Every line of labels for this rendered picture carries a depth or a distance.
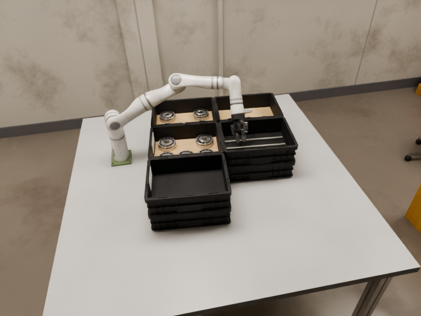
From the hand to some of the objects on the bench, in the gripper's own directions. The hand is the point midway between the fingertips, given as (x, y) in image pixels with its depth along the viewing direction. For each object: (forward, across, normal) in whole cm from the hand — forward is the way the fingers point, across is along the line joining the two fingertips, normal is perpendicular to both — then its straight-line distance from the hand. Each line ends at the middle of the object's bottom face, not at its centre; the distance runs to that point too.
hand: (240, 139), depth 185 cm
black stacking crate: (+16, -11, +15) cm, 24 cm away
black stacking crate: (+32, -8, -32) cm, 46 cm away
